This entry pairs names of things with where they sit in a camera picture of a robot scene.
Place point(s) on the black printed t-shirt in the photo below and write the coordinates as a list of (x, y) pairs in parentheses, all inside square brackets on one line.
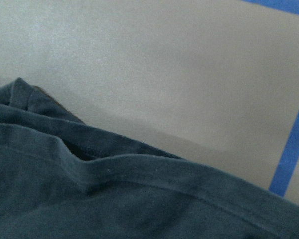
[(62, 179)]

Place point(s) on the blue tape line lengthwise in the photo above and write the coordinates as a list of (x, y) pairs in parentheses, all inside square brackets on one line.
[(287, 162)]

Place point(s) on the blue tape line crosswise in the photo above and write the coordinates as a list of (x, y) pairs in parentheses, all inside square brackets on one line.
[(288, 6)]

